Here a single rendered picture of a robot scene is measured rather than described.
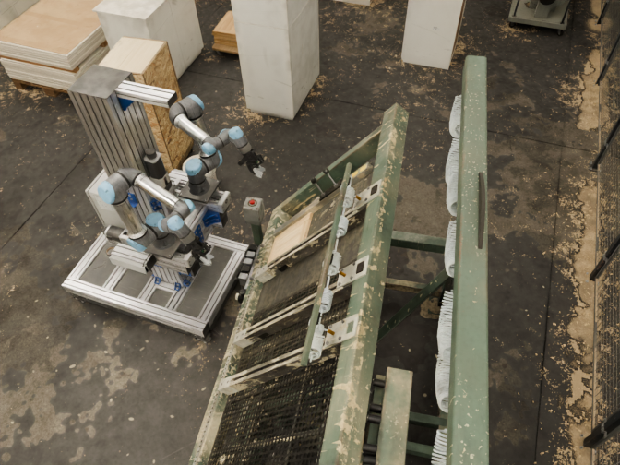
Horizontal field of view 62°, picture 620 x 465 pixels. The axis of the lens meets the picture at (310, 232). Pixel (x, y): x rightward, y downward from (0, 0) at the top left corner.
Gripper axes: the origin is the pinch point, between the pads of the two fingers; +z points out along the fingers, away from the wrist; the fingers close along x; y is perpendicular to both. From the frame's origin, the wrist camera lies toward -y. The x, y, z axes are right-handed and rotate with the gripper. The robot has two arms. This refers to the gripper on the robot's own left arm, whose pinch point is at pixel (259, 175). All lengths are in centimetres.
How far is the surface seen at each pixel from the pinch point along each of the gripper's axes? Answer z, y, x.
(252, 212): 36.6, -32.6, 6.5
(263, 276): 45, 0, -44
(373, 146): 7, 68, 25
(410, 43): 104, -31, 357
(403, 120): -9, 92, 24
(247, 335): 42, 14, -88
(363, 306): -4, 108, -96
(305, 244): 21, 42, -39
